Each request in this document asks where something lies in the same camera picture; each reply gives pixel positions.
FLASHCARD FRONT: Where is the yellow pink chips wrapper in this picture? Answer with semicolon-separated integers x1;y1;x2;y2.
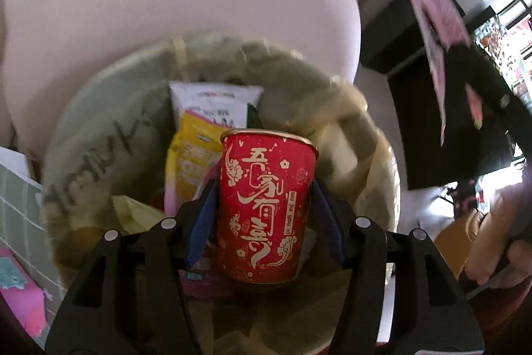
164;112;228;216

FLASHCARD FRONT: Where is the red paper cup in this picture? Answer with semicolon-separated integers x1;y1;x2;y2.
216;129;318;285

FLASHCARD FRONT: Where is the trash bin with bag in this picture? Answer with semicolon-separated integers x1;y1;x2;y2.
42;35;400;354

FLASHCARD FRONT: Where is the person's right hand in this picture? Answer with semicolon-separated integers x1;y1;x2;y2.
465;182;531;289

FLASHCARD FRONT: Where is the purple flat wrapper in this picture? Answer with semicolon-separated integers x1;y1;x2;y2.
0;248;47;338

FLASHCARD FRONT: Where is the green grid tablecloth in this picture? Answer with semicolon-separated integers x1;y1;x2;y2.
1;167;66;347

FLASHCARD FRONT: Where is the white snack packet in bin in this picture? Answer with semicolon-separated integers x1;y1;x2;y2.
169;81;263;128

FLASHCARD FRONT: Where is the beige chair near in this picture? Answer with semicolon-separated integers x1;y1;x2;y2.
1;0;361;157

